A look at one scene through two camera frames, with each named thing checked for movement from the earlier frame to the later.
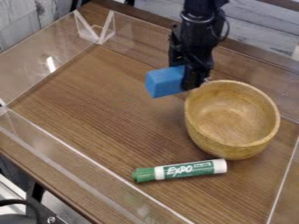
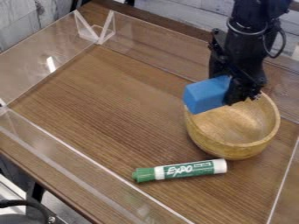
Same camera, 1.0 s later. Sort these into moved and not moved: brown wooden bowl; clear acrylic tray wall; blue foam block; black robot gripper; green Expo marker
Moved: blue foam block; black robot gripper
Not moved: brown wooden bowl; green Expo marker; clear acrylic tray wall
